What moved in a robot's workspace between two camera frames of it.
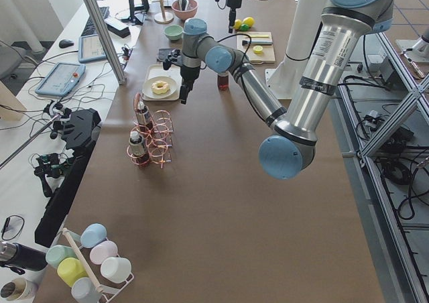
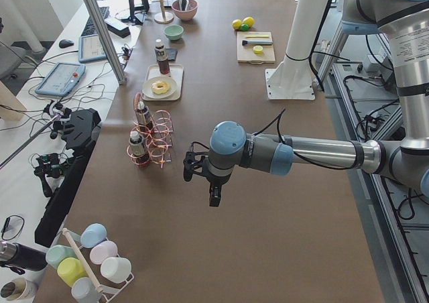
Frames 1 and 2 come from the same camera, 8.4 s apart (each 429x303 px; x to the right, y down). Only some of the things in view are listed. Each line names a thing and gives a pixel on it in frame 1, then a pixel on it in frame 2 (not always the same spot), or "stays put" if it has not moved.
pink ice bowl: x=188 y=14 stays put
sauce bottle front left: x=137 y=148 stays put
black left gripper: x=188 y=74 to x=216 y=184
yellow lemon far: x=249 y=21 stays put
